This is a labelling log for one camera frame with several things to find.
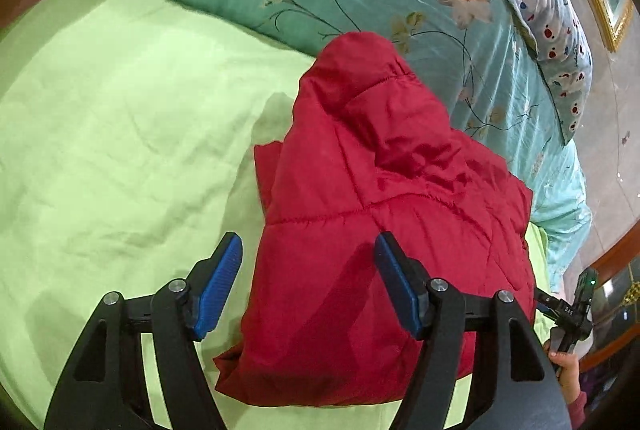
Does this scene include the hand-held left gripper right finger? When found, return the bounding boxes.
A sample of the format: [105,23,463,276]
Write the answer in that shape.
[374,231,572,430]

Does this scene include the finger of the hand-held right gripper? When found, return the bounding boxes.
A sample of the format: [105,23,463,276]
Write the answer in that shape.
[532,287,577,326]

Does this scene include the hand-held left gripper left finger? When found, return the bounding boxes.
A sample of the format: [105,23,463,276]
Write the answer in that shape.
[44,232,244,430]

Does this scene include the red padded jacket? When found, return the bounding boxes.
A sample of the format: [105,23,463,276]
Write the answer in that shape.
[214,31,537,409]

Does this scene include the person's right forearm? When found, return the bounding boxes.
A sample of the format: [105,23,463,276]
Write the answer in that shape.
[566,389,590,430]

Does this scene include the person's right hand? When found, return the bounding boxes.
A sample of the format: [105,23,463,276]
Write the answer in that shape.
[547,349,584,397]

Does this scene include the wooden cabinet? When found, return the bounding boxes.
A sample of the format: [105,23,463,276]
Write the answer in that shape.
[575,230,640,413]

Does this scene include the light green bed sheet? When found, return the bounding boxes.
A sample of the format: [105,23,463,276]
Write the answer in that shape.
[0,0,550,430]

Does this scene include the dotted light blue pillow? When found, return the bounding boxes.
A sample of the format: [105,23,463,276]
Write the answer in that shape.
[492,0,594,147]

